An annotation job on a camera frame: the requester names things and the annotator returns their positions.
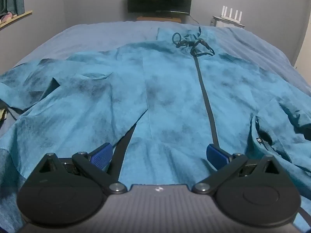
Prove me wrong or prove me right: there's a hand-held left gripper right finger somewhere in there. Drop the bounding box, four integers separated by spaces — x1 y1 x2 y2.
191 144 280 195

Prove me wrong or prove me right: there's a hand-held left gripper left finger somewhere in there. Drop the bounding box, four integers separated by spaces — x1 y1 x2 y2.
38 143 128 195

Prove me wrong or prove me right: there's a teal jacket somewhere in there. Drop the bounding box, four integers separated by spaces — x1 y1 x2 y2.
0 26 311 233

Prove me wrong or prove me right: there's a bed with blue sheet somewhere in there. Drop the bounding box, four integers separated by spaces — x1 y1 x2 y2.
0 21 311 233

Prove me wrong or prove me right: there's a small white side table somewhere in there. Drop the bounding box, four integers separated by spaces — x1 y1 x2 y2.
212 16 246 29

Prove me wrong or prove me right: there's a white router with antennas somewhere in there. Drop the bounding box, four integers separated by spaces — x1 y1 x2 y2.
221 5 243 20

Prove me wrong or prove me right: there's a wooden television stand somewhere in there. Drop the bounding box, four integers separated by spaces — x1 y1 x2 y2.
136 16 182 24

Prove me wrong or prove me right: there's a wooden window sill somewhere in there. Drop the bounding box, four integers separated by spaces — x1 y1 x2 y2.
0 10 33 29

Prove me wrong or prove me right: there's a pink item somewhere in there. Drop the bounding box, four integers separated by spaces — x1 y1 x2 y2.
0 12 17 23

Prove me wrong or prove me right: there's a black cable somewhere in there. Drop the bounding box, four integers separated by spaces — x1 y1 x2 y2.
187 15 202 26

